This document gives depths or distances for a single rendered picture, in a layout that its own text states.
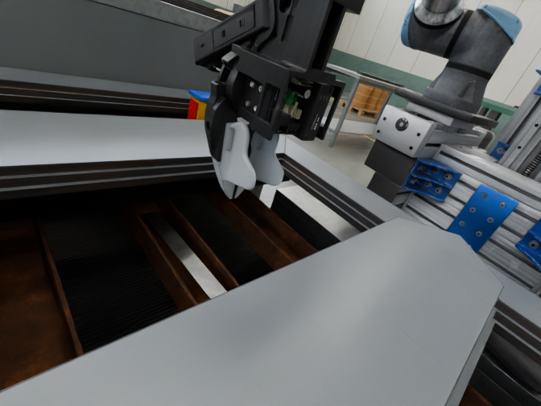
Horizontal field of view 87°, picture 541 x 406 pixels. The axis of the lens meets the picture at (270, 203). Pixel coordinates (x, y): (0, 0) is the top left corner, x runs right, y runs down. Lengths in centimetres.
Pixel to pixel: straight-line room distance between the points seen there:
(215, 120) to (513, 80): 1042
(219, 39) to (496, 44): 77
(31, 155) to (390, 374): 47
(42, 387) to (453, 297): 42
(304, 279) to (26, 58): 76
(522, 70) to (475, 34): 965
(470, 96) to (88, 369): 94
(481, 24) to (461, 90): 15
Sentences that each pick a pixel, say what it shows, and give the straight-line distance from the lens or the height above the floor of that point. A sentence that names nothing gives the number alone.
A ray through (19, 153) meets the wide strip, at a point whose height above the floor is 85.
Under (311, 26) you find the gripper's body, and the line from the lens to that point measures 23.
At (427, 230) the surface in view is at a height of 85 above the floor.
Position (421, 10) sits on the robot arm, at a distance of 94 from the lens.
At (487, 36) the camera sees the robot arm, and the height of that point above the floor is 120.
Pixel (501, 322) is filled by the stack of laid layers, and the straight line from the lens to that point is 52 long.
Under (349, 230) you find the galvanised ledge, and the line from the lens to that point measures 81.
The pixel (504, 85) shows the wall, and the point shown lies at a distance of 1061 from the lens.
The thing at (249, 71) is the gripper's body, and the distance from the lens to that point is 24.
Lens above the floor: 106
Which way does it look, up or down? 29 degrees down
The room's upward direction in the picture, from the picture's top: 19 degrees clockwise
